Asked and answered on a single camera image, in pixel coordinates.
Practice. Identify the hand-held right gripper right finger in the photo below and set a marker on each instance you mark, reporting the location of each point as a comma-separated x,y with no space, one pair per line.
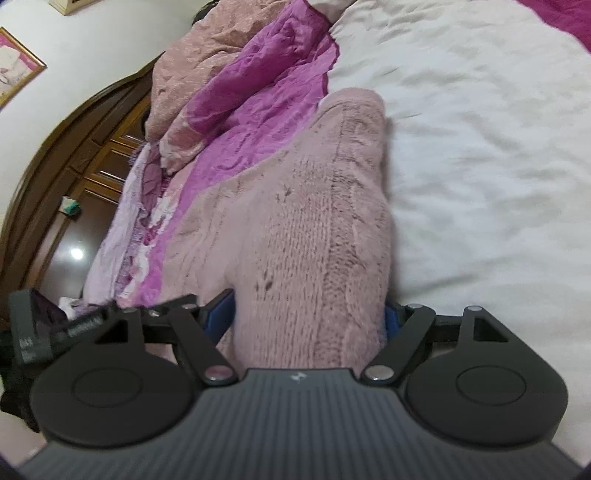
392,323

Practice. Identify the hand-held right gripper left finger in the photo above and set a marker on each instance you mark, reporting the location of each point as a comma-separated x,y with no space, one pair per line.
224,309

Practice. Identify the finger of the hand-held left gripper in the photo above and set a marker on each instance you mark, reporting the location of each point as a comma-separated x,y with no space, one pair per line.
154,314

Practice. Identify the pink knit sweater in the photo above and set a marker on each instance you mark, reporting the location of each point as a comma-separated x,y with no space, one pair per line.
300,230

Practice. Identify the white tissue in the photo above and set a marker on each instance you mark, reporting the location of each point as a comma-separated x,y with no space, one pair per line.
70,308

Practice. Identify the lavender frilled pillow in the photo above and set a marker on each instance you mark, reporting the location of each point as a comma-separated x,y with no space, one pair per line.
111,249

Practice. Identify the wooden nightstand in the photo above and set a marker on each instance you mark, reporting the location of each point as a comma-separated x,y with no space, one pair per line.
92,221

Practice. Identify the small green box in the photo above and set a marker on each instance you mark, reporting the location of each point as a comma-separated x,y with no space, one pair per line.
71,206

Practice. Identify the patchwork magenta white bedspread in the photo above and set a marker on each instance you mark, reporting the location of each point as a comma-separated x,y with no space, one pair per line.
485,161

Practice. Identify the wooden headboard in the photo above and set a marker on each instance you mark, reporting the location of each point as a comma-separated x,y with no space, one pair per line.
69,138

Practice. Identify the pink speckled duvet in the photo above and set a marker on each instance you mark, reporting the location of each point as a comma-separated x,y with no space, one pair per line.
198,69

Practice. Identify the dark cloth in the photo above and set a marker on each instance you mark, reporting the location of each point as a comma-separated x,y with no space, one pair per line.
203,11

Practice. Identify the beige box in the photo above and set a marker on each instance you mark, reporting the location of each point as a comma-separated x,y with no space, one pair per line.
69,4

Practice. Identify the framed wall picture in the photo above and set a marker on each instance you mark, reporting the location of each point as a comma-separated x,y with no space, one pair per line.
14,64

